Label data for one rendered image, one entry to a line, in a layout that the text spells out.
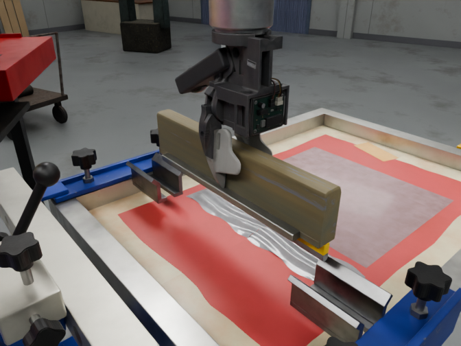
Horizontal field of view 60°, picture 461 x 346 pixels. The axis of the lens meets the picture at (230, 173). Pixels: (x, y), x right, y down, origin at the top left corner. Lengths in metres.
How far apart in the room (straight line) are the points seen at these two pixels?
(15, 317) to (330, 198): 0.33
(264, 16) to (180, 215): 0.40
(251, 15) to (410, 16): 8.57
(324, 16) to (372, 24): 1.06
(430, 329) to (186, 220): 0.42
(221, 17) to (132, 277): 0.35
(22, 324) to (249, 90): 0.34
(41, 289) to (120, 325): 0.08
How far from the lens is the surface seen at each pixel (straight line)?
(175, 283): 0.60
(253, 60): 0.47
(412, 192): 0.88
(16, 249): 0.42
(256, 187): 0.52
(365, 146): 1.06
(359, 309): 0.53
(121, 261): 0.59
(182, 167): 0.63
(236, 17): 0.46
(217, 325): 0.54
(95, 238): 0.65
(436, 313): 0.53
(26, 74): 1.46
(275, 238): 0.66
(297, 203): 0.47
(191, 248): 0.65
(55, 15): 10.62
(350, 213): 0.77
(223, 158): 0.53
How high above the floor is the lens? 1.36
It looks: 27 degrees down
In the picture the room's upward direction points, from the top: straight up
